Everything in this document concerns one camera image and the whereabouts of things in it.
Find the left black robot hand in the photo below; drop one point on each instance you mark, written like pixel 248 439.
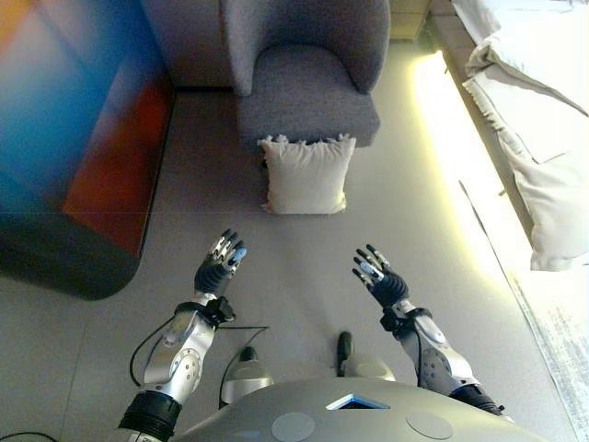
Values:
pixel 212 276

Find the beige wooden nightstand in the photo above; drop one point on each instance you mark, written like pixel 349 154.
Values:
pixel 405 18

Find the silver robot torso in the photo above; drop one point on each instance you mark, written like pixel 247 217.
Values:
pixel 349 419

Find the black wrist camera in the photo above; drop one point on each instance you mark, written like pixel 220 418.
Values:
pixel 223 309
pixel 392 318

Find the bed with white duvet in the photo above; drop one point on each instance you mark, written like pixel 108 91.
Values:
pixel 538 115

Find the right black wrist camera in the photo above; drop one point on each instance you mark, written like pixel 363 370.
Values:
pixel 392 318

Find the glossy dark cabinet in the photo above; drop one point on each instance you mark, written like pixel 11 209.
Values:
pixel 69 161

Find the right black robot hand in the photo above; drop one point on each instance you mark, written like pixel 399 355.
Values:
pixel 391 285

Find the white fringed cushion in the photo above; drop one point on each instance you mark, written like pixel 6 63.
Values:
pixel 306 177

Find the grey fabric armchair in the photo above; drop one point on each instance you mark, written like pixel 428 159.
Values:
pixel 303 87

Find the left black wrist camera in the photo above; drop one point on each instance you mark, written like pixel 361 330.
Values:
pixel 223 309

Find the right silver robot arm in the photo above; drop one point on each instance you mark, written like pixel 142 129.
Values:
pixel 435 364

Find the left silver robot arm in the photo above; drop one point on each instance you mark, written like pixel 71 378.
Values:
pixel 184 364

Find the grey white patterned rug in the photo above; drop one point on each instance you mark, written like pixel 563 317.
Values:
pixel 559 340

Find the right silver robot leg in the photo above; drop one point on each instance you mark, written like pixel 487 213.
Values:
pixel 366 368

